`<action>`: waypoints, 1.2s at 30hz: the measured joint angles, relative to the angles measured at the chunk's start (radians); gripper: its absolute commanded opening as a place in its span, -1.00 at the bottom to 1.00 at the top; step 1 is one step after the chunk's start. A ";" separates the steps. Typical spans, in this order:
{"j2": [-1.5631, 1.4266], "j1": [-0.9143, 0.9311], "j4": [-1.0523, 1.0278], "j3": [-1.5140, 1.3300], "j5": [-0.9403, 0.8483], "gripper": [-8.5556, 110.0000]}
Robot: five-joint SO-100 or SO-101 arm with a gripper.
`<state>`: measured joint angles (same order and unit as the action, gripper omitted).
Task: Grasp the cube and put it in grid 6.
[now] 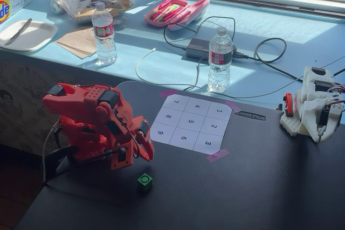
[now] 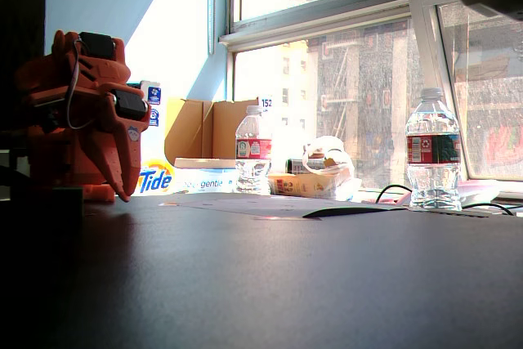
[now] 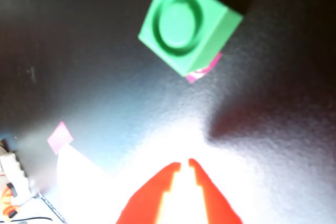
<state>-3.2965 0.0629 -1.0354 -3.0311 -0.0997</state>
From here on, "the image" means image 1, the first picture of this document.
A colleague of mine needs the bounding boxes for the clear water bottle red label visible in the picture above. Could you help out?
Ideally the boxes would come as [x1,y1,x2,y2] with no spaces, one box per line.
[91,1,118,65]
[206,26,234,93]

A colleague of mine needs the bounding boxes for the black power cord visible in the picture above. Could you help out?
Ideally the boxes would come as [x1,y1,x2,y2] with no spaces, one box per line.
[232,37,305,83]

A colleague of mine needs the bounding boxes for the white charging cable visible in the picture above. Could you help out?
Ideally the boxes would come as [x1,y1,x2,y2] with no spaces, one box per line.
[135,47,201,91]

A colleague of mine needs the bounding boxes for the white numbered grid paper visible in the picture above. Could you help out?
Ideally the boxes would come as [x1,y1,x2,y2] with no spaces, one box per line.
[149,94,233,155]

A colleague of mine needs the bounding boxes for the black adapter cable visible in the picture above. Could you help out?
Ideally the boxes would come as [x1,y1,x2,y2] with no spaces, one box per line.
[163,16,236,53]

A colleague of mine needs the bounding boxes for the grey robot arm cable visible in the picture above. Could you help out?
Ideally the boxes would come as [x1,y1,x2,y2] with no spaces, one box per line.
[40,121,61,185]

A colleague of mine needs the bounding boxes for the black power adapter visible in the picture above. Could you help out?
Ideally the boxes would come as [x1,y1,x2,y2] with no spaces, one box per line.
[185,37,238,60]

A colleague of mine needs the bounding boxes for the brown paper napkins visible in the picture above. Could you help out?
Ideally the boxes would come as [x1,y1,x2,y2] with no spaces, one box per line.
[53,26,98,59]

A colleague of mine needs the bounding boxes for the red wrist camera mount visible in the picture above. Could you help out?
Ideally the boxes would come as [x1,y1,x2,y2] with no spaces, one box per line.
[110,145,134,171]

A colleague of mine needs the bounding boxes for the silver drink can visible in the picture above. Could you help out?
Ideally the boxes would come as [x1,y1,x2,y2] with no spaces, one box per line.
[50,0,67,15]

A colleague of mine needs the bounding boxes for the orange table clamp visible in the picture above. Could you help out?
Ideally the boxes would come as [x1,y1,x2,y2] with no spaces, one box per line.
[282,92,295,118]

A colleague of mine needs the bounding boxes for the grey patterned cloth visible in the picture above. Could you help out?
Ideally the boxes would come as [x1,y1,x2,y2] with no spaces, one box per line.
[0,51,127,158]

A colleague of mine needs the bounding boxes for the pink pencil case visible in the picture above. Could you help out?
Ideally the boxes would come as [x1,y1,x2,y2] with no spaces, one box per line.
[143,0,211,32]

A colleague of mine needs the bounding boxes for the silver plastic knife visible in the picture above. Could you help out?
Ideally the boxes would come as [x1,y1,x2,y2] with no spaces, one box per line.
[4,18,33,46]

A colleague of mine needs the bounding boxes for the pink pen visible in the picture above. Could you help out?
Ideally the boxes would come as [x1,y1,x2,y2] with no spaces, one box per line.
[157,0,181,10]

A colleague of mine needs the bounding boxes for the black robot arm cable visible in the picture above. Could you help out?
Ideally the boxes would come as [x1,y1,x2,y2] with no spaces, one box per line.
[39,145,79,191]

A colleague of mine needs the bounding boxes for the coloured leader arm wires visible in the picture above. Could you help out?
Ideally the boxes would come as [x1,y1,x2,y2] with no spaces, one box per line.
[327,85,345,104]

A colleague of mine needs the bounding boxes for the green cube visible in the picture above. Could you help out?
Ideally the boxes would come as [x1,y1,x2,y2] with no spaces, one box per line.
[137,172,154,193]

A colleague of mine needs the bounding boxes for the pink tape piece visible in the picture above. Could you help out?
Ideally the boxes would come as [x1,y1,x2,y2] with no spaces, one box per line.
[205,149,231,164]
[225,100,242,113]
[158,89,178,97]

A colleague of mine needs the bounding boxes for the white paper plate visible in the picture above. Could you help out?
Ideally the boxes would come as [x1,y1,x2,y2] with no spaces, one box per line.
[0,19,59,52]

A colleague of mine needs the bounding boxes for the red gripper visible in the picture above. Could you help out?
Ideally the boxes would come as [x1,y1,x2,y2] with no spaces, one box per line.
[121,115,155,163]

